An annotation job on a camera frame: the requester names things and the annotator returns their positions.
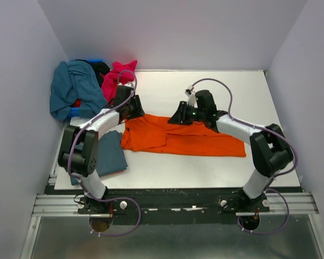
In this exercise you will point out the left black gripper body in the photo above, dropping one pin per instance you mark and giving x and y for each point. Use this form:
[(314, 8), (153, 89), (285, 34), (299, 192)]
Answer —
[(128, 105)]

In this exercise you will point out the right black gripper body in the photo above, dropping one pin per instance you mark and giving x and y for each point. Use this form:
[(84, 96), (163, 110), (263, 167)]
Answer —
[(194, 114)]

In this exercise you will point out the orange t shirt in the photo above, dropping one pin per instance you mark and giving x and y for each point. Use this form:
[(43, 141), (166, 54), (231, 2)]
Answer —
[(153, 134)]

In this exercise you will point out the grey blue t shirt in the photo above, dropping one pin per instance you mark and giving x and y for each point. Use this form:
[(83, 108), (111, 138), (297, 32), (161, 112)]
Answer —
[(107, 155)]

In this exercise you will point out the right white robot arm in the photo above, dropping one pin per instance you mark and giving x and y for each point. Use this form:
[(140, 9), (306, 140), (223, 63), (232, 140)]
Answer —
[(270, 152)]

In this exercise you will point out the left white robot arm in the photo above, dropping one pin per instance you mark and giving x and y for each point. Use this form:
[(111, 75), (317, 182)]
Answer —
[(79, 147)]

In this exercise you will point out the magenta pink t shirt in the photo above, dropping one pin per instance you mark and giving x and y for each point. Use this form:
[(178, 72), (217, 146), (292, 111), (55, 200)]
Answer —
[(120, 74)]

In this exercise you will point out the black t shirt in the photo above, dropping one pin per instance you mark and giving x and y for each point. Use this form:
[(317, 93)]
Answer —
[(100, 69)]

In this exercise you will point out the teal blue t shirt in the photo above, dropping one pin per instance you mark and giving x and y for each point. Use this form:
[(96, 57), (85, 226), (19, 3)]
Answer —
[(72, 81)]

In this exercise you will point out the blue plastic bin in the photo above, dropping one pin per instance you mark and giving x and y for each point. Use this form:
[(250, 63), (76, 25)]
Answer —
[(74, 112)]

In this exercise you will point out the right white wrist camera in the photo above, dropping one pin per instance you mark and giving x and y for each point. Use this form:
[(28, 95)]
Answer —
[(191, 95)]

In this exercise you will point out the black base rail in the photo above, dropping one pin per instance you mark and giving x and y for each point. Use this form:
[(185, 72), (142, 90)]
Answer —
[(186, 206)]

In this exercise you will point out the aluminium frame rail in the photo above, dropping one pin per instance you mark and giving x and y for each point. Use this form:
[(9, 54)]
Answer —
[(56, 206)]

